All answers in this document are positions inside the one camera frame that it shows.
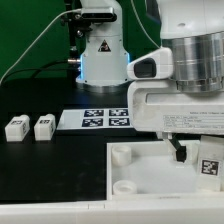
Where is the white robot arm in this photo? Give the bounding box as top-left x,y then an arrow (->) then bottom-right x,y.
77,0 -> 224,160

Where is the white marker sheet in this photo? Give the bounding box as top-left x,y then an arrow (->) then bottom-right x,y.
57,108 -> 131,130

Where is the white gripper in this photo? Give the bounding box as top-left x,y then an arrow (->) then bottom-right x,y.
127,80 -> 224,162

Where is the black cable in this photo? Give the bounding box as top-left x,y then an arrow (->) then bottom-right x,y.
0,59 -> 81,87

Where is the white camera cable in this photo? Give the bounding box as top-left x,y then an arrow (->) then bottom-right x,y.
0,8 -> 83,85

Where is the white square tabletop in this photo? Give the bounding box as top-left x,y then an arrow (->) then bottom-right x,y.
107,140 -> 224,200

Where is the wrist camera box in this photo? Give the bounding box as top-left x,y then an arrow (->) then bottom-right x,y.
127,47 -> 174,80

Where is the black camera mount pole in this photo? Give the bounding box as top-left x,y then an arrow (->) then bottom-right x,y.
60,0 -> 91,84

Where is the white L-shaped obstacle fence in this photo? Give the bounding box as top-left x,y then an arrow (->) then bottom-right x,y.
0,198 -> 224,224

